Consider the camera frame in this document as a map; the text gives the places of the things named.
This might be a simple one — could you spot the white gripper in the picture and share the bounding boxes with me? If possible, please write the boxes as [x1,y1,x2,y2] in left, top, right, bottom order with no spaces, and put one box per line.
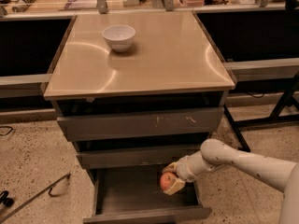
[162,156,203,195]

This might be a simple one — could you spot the red apple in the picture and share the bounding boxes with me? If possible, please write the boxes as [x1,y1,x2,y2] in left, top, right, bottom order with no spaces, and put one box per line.
[160,172,177,190]

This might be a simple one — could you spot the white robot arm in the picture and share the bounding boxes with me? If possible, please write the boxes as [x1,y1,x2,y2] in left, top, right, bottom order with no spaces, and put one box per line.
[160,139,299,224]

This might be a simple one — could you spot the bottom grey open drawer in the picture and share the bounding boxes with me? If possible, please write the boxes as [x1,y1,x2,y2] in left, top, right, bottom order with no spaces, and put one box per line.
[83,165,211,224]

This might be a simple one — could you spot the top grey drawer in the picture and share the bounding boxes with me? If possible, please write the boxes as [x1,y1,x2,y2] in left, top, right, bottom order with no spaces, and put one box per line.
[57,107,223,142]

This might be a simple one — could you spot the middle grey drawer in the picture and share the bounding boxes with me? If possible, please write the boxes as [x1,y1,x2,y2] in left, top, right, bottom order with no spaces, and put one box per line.
[77,144,200,169]

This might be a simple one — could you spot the grey drawer cabinet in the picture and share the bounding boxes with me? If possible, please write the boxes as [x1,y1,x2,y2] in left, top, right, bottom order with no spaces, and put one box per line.
[42,10,236,224]

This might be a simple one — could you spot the metal rod with hook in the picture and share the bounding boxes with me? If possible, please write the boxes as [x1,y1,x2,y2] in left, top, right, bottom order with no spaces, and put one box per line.
[0,172,71,224]

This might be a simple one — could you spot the white ceramic bowl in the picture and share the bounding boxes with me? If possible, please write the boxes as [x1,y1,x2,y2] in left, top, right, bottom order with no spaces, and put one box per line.
[102,25,135,52]

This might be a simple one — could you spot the black object on floor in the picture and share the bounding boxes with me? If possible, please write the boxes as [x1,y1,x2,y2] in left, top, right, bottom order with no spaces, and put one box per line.
[0,190,14,207]

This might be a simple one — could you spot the purple white flat packet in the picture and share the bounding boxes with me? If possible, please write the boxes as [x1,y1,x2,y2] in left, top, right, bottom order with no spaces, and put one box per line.
[64,0,96,10]

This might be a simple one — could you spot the black coiled tool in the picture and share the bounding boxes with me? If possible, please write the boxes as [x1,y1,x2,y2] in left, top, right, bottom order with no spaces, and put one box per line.
[12,0,36,13]

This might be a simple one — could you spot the black table leg frame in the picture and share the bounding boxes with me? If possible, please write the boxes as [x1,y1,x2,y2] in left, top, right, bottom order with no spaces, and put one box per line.
[224,74,299,152]

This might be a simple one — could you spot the black cable on floor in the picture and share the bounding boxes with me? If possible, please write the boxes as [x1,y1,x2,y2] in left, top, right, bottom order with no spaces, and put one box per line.
[0,125,14,137]

